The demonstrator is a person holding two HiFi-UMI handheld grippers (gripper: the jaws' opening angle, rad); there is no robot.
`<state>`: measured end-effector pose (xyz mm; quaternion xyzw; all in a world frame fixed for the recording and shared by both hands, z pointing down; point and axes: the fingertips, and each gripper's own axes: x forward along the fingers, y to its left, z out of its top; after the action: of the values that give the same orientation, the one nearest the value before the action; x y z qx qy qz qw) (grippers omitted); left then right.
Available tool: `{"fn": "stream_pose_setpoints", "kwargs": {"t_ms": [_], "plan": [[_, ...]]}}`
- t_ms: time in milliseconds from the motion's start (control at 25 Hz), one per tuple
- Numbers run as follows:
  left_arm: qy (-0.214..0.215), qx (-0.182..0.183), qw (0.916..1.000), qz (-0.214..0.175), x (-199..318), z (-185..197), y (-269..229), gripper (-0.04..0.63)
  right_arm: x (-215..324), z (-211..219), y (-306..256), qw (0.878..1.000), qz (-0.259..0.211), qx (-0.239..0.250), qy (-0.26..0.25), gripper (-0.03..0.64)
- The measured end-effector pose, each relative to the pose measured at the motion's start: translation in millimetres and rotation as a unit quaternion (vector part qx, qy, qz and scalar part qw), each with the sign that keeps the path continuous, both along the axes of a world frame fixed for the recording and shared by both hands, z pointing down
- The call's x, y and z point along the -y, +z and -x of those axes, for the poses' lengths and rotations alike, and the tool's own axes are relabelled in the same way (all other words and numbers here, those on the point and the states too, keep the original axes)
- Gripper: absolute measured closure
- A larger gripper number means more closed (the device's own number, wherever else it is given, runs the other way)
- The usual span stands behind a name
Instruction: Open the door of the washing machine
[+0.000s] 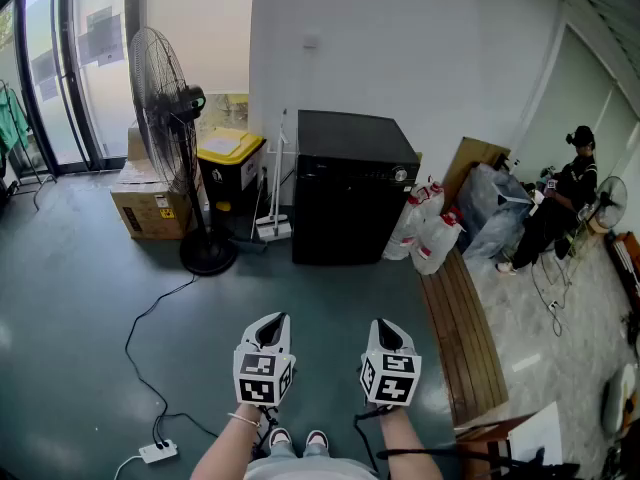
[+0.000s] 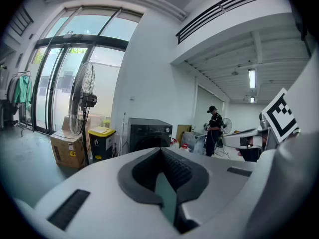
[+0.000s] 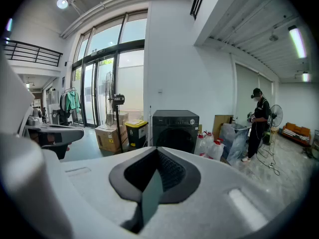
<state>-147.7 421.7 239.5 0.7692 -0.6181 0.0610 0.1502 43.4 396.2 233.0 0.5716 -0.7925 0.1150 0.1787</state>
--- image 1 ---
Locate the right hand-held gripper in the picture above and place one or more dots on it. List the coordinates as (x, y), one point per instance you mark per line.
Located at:
(392, 378)

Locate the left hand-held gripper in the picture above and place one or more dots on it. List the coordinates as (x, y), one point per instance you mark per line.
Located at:
(262, 378)

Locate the black appliance door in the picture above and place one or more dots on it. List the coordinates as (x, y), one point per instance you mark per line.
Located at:
(350, 223)

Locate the person's right forearm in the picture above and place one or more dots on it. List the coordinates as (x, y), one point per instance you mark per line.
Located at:
(410, 443)

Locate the person's left forearm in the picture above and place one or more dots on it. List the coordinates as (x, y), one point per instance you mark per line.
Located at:
(225, 448)

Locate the black washing machine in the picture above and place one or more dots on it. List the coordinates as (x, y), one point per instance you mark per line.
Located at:
(350, 138)

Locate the large black-framed glass window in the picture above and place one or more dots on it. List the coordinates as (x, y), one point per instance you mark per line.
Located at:
(55, 118)

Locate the brown slatted wooden platform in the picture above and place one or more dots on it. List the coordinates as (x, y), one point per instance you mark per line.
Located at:
(465, 338)

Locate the grey dustpan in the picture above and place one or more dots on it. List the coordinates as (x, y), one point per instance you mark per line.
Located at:
(250, 243)

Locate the person's left shoe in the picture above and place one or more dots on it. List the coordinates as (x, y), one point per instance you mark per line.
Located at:
(280, 438)

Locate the person's shoe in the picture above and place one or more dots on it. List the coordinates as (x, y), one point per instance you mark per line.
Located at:
(316, 439)
(280, 438)

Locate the person's right shoe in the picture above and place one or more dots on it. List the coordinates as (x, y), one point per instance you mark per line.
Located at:
(316, 439)

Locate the person's blue jeans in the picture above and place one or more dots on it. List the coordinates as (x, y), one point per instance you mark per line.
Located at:
(295, 450)

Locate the brown wooden chair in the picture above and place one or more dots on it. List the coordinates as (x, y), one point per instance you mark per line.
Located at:
(492, 438)

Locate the person's light shirt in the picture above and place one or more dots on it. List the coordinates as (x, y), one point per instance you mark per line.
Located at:
(310, 470)

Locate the black office chair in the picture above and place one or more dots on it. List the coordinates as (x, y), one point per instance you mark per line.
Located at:
(500, 460)

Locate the silver control knob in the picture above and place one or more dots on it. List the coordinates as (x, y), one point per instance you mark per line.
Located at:
(400, 174)

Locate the white table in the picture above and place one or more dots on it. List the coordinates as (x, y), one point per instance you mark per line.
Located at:
(540, 433)

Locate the large printed cardboard box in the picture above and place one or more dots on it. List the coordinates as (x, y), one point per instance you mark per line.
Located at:
(150, 203)

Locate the black bin with yellow lid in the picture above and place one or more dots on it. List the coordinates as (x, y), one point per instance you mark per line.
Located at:
(230, 153)

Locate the black faucet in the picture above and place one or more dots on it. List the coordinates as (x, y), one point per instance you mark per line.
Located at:
(501, 160)

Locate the small plain cardboard box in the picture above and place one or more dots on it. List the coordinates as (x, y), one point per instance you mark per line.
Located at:
(136, 143)

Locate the white cushion bag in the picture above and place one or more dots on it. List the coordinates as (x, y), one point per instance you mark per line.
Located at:
(617, 398)

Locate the orange sofa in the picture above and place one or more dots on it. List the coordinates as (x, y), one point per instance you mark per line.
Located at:
(627, 263)

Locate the large black standing fan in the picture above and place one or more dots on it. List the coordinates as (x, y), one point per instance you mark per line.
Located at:
(165, 98)

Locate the small standing fan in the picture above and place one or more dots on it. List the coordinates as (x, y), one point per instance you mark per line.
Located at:
(607, 200)

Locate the black clothes rack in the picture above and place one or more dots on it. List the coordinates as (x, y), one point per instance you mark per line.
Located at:
(31, 182)

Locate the green garment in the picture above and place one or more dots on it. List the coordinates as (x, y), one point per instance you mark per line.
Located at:
(12, 118)

